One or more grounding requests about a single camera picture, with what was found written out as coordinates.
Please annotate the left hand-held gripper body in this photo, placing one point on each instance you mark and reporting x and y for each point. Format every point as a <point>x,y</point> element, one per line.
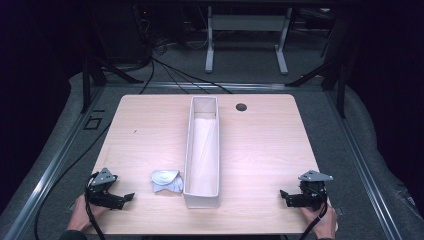
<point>101,186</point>

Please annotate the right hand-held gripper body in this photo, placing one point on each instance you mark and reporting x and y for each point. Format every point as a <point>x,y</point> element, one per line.
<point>313,191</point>

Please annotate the light blue cloth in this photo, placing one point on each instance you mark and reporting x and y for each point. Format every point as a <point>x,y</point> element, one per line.
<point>166,181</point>

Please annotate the long white storage box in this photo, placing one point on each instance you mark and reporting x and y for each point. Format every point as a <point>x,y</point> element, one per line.
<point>202,150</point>

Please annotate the person's right hand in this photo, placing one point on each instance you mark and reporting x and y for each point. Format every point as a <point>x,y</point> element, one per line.
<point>322,220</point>

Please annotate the person's left hand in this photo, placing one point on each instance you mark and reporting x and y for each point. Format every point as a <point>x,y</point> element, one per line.
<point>81,213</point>

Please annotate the black round table grommet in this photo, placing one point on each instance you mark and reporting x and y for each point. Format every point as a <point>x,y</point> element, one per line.
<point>241,107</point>

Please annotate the black metal stand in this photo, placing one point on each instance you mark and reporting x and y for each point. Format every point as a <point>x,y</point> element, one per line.
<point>333,76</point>
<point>95,75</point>

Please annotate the silver metal floor rail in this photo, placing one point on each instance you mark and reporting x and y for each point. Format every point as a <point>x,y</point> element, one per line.
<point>50,173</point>
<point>363,166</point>

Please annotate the grey metal table frame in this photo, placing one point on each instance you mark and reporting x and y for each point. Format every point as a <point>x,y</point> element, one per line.
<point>246,23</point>

